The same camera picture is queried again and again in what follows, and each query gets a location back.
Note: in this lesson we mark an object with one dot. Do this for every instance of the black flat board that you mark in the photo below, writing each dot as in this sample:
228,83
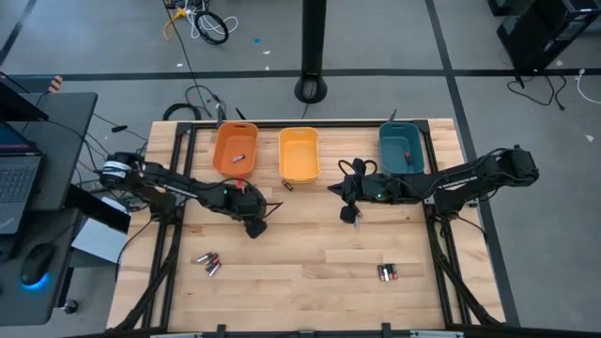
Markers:
94,206

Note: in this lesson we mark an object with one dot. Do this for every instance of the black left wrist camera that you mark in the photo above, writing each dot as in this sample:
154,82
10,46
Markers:
246,202

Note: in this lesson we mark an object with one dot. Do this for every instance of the orange striped marker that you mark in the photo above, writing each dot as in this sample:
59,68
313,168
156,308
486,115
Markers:
56,83

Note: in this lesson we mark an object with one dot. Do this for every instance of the black computer mouse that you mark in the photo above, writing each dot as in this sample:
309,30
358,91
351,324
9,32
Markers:
35,263

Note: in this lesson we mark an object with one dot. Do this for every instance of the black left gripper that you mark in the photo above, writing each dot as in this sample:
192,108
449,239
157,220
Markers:
256,228

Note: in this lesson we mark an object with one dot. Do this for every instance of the teal plastic bin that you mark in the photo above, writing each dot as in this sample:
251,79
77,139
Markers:
394,141

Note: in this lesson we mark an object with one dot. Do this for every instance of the black aluminium table frame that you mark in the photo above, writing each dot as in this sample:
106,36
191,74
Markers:
190,155

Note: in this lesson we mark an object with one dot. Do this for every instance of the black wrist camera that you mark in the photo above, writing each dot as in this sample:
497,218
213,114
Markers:
246,202
364,190

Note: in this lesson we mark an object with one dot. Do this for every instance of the black caster wheel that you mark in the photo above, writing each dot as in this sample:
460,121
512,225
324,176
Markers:
71,307

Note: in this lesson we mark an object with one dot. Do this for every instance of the black pole stand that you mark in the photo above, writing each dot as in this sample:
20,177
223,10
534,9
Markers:
313,37

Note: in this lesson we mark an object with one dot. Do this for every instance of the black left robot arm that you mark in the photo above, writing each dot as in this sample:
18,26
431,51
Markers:
164,180

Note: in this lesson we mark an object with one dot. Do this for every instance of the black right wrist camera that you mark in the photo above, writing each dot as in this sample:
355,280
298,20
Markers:
364,190

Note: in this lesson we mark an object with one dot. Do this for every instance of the black computer tower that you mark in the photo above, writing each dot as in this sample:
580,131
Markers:
540,28

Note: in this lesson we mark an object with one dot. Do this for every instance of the orange plastic bin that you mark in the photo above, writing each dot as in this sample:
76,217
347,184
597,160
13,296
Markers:
225,141

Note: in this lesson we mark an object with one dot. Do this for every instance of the dark tilted monitor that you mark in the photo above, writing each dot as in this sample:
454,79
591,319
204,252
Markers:
19,105

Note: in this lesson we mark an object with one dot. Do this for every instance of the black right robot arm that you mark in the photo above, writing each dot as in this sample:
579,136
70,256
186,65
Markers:
469,180

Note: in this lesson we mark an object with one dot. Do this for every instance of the grey flat box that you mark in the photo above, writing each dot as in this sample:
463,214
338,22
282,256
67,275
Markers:
98,241

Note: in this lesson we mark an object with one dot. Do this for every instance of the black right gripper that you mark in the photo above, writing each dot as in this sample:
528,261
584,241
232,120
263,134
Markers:
348,213

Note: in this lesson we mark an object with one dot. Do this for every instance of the black laptop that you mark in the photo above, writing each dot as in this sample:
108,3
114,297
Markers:
19,183

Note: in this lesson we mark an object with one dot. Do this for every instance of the black office desk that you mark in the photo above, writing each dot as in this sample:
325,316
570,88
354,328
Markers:
61,141

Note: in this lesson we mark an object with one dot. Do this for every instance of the yellow plastic bin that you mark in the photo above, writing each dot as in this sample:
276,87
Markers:
300,159

